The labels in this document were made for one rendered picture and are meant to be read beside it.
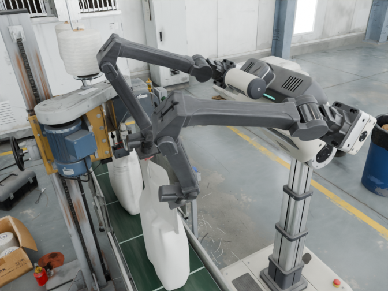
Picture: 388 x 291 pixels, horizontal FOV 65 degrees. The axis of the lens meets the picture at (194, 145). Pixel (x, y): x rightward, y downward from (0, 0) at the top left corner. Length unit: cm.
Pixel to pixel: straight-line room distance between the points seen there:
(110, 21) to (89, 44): 304
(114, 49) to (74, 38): 18
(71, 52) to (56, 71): 301
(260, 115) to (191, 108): 18
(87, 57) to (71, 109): 22
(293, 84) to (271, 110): 29
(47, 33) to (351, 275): 389
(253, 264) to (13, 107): 342
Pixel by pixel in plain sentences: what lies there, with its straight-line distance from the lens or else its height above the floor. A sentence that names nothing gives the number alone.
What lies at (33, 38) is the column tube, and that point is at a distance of 151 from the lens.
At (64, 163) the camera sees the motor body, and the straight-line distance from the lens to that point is 145.
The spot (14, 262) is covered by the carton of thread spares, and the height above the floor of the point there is 15.
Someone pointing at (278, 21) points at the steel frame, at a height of 83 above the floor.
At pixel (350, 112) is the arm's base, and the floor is 151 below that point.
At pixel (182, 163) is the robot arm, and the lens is 88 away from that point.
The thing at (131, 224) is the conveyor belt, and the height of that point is 38.
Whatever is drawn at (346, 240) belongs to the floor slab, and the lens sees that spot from 276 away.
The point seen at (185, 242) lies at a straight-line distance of 156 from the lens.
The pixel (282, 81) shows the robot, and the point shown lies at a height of 154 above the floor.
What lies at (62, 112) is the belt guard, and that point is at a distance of 131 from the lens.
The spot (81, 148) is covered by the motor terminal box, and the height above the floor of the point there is 126.
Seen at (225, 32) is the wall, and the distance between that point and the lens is 661.
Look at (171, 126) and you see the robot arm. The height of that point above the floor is 157.
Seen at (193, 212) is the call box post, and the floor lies 53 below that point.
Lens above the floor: 188
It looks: 30 degrees down
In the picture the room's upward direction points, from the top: 3 degrees counter-clockwise
